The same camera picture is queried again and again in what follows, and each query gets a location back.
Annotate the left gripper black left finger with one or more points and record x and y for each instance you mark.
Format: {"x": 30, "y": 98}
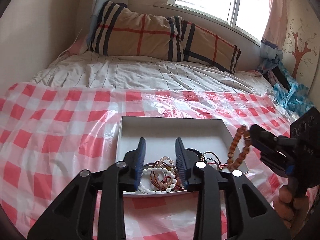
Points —
{"x": 71, "y": 214}

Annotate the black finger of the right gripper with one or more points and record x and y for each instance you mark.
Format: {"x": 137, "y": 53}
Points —
{"x": 277, "y": 162}
{"x": 267, "y": 142}

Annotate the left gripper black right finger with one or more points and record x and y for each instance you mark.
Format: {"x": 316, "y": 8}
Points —
{"x": 249, "y": 215}

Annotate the person's right hand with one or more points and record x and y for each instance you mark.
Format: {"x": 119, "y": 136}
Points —
{"x": 291, "y": 210}

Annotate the white shallow cardboard box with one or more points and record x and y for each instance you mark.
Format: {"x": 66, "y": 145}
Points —
{"x": 208, "y": 136}

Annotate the blue white checkered plastic bag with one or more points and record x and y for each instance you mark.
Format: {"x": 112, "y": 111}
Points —
{"x": 290, "y": 94}

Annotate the right pink cartoon curtain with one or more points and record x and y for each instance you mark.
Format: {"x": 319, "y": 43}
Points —
{"x": 273, "y": 39}

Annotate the wardrobe with tree decal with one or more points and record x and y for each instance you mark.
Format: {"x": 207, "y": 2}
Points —
{"x": 301, "y": 46}

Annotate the right beige plaid pillow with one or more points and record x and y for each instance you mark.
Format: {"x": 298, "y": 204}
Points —
{"x": 198, "y": 45}

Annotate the beige plaid pillow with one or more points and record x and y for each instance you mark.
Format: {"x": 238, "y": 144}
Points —
{"x": 198, "y": 45}
{"x": 122, "y": 32}

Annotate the white striped bed sheet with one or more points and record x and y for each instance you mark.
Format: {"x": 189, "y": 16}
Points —
{"x": 92, "y": 70}

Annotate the pink cloth by pillow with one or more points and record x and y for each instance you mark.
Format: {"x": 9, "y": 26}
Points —
{"x": 79, "y": 47}

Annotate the left beige plaid pillow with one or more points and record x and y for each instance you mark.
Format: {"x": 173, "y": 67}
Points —
{"x": 122, "y": 32}

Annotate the window with white frame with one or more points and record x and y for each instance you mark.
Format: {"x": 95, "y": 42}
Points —
{"x": 248, "y": 17}

